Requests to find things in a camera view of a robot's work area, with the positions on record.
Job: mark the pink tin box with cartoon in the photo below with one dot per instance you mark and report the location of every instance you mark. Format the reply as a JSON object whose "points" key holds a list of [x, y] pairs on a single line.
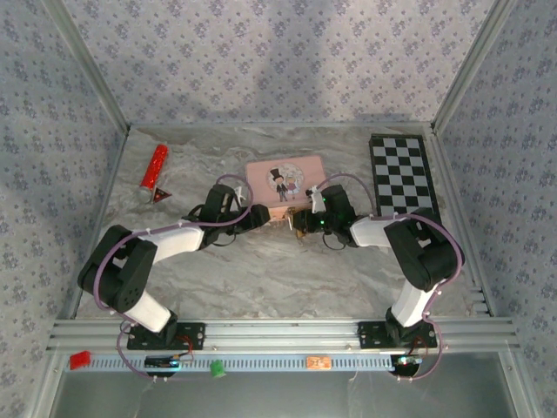
{"points": [[261, 183]]}

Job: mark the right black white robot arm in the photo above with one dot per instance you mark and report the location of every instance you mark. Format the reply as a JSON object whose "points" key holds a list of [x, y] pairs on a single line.
{"points": [[426, 257]]}

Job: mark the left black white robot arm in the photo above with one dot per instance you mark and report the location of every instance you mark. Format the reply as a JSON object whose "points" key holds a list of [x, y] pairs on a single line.
{"points": [[117, 270]]}

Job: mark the black grey chessboard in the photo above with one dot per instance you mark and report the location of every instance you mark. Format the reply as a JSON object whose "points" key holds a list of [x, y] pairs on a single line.
{"points": [[400, 174]]}

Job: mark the red black triangle sign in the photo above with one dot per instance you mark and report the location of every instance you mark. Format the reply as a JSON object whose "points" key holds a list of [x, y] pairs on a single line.
{"points": [[159, 196]]}

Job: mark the red glitter tube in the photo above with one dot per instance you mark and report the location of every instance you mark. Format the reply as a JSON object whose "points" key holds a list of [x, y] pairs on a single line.
{"points": [[154, 170]]}

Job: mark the orange tag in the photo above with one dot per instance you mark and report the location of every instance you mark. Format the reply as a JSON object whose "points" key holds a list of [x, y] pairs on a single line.
{"points": [[318, 362]]}

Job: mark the red plastic clip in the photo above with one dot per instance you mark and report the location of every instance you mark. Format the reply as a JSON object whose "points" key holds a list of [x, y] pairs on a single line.
{"points": [[80, 360]]}

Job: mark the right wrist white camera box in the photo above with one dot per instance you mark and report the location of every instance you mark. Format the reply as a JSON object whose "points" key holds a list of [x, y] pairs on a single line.
{"points": [[316, 201]]}

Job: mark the aluminium mounting rail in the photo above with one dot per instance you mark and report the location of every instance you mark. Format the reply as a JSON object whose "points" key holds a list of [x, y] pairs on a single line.
{"points": [[278, 335]]}

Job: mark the aluminium table side rail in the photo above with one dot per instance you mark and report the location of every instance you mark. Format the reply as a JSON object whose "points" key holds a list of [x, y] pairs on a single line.
{"points": [[452, 183], [109, 191]]}

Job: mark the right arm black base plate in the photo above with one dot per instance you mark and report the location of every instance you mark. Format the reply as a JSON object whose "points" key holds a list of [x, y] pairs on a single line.
{"points": [[370, 335]]}

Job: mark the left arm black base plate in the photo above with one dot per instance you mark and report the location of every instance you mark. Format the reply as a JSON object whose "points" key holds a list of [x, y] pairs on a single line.
{"points": [[196, 337]]}

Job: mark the aluminium frame post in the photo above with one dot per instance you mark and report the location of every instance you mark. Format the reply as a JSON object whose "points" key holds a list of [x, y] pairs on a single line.
{"points": [[87, 65], [474, 65]]}

